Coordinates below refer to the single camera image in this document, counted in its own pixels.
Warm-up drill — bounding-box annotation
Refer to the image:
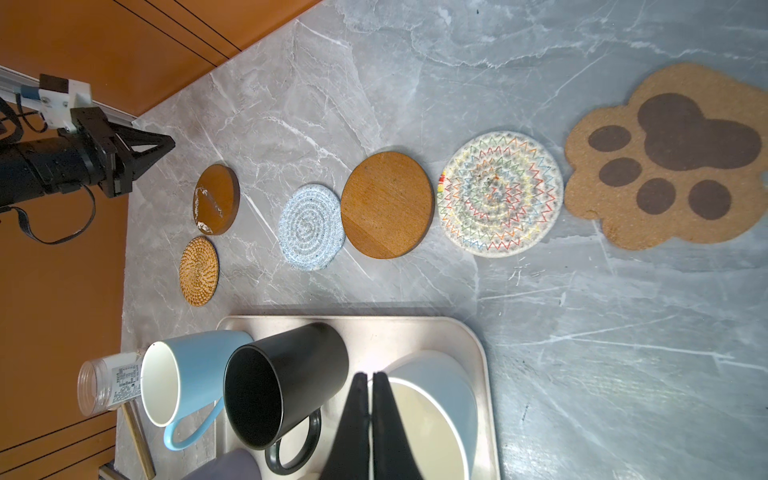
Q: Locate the beige serving tray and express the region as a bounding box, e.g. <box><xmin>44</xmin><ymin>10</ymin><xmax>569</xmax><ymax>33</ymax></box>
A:
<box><xmin>215</xmin><ymin>315</ymin><xmax>501</xmax><ymax>479</ymax></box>

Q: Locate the black mug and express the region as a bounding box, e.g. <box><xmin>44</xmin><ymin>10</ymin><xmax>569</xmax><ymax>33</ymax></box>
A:
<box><xmin>223</xmin><ymin>322</ymin><xmax>349</xmax><ymax>476</ymax></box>

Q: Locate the glossy dark brown coaster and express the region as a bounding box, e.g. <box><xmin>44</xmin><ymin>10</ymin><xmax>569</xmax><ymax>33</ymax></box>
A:
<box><xmin>193</xmin><ymin>164</ymin><xmax>240</xmax><ymax>235</ymax></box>

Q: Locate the blue grey woven coaster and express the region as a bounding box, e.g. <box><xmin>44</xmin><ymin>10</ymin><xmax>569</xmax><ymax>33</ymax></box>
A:
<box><xmin>277</xmin><ymin>183</ymin><xmax>346</xmax><ymax>271</ymax></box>

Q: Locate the white mug top right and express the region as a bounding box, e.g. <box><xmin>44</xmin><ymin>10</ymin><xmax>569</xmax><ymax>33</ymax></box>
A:
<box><xmin>384</xmin><ymin>350</ymin><xmax>478</xmax><ymax>479</ymax></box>

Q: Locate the round wooden coaster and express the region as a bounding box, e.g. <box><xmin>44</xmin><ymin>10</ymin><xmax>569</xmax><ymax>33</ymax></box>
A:
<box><xmin>341</xmin><ymin>151</ymin><xmax>435</xmax><ymax>259</ymax></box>

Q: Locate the rattan woven coaster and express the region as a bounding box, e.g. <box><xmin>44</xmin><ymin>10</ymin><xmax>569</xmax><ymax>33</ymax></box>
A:
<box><xmin>179</xmin><ymin>236</ymin><xmax>219</xmax><ymax>307</ymax></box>

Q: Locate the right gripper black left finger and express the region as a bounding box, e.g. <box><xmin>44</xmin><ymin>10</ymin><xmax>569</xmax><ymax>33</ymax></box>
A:
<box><xmin>319</xmin><ymin>372</ymin><xmax>370</xmax><ymax>480</ymax></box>

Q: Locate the light blue mug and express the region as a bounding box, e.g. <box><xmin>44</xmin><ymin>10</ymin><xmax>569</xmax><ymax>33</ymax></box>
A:
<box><xmin>140</xmin><ymin>330</ymin><xmax>252</xmax><ymax>451</ymax></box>

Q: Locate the white multicolour woven coaster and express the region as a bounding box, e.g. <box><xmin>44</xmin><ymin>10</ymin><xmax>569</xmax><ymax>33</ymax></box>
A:
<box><xmin>436</xmin><ymin>131</ymin><xmax>565</xmax><ymax>258</ymax></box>

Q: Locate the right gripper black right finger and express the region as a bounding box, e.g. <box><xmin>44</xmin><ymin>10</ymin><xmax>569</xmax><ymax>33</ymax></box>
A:
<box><xmin>371</xmin><ymin>372</ymin><xmax>422</xmax><ymax>479</ymax></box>

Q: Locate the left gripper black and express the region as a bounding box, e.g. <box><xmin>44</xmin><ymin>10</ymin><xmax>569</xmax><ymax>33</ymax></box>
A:
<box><xmin>71</xmin><ymin>107</ymin><xmax>176</xmax><ymax>198</ymax></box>

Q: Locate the cork paw print coaster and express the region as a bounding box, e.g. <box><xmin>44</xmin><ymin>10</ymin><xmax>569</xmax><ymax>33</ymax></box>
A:
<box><xmin>564</xmin><ymin>63</ymin><xmax>767</xmax><ymax>250</ymax></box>

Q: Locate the clear plastic jar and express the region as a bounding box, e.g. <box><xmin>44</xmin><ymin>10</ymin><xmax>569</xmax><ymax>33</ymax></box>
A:
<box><xmin>77</xmin><ymin>351</ymin><xmax>142</xmax><ymax>416</ymax></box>

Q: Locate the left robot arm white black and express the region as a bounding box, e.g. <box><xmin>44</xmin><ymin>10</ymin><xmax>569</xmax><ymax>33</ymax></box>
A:
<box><xmin>1</xmin><ymin>107</ymin><xmax>175</xmax><ymax>210</ymax></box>

